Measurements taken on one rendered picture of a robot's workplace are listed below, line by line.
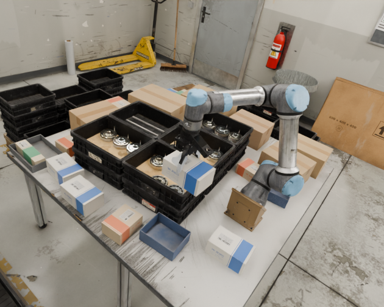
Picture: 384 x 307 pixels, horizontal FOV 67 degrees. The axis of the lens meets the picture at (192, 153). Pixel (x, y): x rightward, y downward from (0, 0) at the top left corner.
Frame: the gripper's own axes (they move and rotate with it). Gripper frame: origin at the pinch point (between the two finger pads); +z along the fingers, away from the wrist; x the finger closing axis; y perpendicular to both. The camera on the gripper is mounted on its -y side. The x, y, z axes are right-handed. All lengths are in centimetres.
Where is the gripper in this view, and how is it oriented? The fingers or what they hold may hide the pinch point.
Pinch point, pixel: (188, 167)
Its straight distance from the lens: 127.1
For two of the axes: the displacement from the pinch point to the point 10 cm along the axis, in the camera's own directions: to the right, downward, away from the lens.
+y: -7.8, -4.6, 4.3
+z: -1.5, 8.0, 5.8
